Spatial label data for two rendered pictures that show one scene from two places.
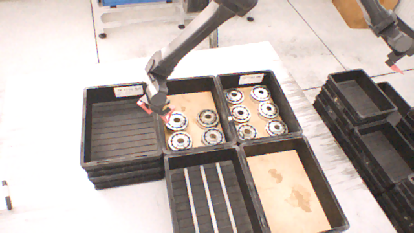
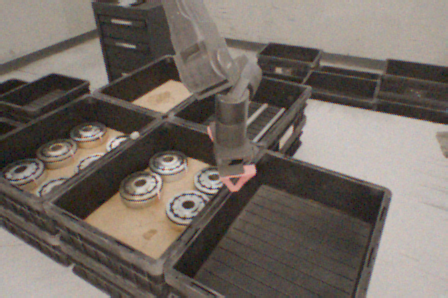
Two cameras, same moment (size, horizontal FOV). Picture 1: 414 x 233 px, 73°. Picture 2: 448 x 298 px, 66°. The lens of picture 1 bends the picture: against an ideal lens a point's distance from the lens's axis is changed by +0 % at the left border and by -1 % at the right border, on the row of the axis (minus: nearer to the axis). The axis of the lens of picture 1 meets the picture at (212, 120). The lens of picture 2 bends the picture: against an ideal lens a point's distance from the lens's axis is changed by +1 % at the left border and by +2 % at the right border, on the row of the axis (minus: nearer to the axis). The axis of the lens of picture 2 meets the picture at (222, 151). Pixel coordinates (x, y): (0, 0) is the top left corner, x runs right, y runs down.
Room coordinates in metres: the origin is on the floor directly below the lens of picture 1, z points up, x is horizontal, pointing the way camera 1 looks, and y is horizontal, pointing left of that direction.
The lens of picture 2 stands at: (1.02, 0.63, 1.41)
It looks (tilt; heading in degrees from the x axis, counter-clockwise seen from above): 36 degrees down; 231
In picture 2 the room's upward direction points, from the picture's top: straight up
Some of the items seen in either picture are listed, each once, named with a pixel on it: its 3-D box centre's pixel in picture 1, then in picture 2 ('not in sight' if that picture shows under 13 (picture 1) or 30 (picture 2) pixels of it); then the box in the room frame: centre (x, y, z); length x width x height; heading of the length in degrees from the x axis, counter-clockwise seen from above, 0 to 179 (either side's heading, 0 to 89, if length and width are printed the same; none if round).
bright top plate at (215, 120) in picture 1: (207, 117); (140, 185); (0.78, 0.02, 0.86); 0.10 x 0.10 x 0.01
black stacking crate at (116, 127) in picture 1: (122, 127); (286, 246); (0.65, 0.37, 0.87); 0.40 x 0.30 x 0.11; 20
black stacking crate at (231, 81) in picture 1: (253, 110); (76, 155); (0.86, -0.19, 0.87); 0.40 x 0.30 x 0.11; 20
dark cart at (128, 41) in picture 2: not in sight; (154, 59); (-0.18, -1.67, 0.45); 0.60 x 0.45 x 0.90; 25
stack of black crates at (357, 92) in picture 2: not in sight; (332, 119); (-0.61, -0.32, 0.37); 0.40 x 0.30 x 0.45; 115
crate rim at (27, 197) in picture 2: (256, 103); (71, 139); (0.86, -0.19, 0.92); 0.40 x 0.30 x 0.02; 20
